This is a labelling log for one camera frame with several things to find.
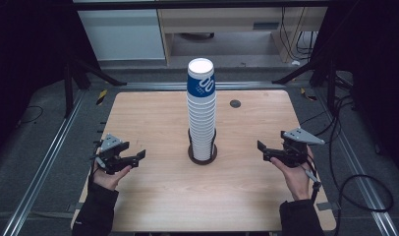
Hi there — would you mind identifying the grey table bracket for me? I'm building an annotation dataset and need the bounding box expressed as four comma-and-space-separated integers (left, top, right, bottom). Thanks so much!
315, 202, 341, 211
67, 202, 91, 212

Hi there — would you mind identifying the person's right hand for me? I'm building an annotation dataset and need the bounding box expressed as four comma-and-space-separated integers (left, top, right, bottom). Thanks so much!
269, 147, 314, 202

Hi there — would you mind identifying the white cabinet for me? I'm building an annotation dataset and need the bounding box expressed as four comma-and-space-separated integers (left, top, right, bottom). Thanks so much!
77, 9, 166, 62

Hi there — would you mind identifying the metal floor rail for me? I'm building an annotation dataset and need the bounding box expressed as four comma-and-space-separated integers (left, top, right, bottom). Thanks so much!
313, 89, 399, 236
0, 89, 87, 236
118, 81, 287, 91

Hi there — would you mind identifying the hand-held gripper cable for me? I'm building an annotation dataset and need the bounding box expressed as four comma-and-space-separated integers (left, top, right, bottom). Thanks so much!
304, 153, 322, 205
88, 140, 105, 185

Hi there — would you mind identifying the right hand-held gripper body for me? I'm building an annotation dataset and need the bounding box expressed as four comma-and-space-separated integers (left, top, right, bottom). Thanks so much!
279, 127, 326, 168

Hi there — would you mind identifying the thin black floor cable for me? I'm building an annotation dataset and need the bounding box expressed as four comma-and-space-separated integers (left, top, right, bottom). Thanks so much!
15, 105, 44, 127

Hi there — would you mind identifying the black curtain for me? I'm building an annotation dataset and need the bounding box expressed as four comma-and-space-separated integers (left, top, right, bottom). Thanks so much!
0, 0, 100, 158
313, 0, 399, 181

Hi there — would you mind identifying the long black floor cable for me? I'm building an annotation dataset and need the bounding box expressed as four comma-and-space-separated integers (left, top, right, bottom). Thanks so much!
300, 94, 395, 236

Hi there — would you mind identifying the person's left hand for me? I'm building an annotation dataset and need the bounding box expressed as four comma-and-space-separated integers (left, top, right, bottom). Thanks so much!
92, 160, 133, 192

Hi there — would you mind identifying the right hand-held gripper cable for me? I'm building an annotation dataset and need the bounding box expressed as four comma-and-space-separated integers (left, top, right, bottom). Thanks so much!
304, 153, 322, 205

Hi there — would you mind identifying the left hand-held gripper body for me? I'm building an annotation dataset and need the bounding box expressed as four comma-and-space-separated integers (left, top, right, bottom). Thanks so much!
95, 133, 134, 175

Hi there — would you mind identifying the stack of white paper cups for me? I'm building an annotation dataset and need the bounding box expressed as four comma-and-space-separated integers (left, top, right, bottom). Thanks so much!
186, 57, 218, 162

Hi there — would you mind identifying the left hand-held gripper cable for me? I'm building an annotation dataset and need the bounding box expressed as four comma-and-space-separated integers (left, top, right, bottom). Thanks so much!
88, 140, 105, 185

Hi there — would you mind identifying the black metal stand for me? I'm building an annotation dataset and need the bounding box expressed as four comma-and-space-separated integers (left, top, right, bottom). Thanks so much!
63, 58, 128, 119
271, 58, 340, 116

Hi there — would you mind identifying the black wire cup holder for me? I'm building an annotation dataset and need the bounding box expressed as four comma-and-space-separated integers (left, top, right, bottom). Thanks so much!
187, 127, 219, 166

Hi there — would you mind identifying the bundle of black desk cables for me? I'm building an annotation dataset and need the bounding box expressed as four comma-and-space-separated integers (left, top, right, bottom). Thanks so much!
279, 7, 319, 62

